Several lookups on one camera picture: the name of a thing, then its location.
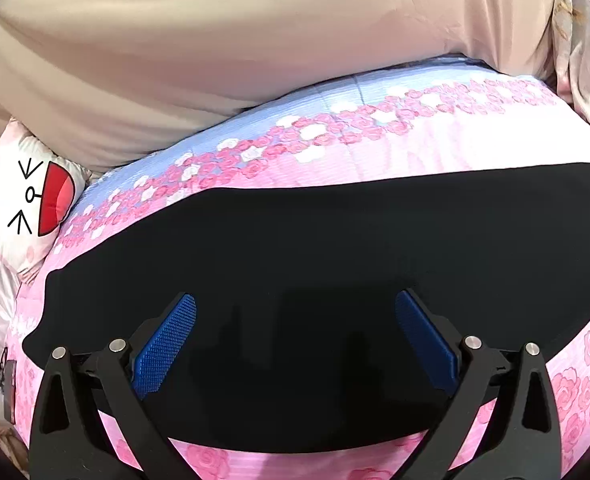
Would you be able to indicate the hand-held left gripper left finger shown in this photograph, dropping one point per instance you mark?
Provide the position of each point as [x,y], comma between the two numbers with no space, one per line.
[165,345]

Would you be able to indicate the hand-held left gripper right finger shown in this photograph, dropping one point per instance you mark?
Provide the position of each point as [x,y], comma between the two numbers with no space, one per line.
[425,340]

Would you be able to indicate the black pants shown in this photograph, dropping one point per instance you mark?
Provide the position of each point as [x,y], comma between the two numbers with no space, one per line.
[300,240]

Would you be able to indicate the small dark object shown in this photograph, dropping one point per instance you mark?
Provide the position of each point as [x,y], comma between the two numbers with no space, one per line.
[9,385]

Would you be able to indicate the pink floral bed sheet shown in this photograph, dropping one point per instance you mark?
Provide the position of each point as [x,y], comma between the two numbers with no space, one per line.
[375,160]

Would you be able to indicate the cartoon face pillow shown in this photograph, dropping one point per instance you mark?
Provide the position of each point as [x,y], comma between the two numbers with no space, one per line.
[5,200]

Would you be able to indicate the beige cloth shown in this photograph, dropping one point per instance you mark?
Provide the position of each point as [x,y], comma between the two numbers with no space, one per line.
[225,60]

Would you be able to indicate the pale floral blanket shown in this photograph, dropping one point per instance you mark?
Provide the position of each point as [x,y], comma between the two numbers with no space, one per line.
[580,60]

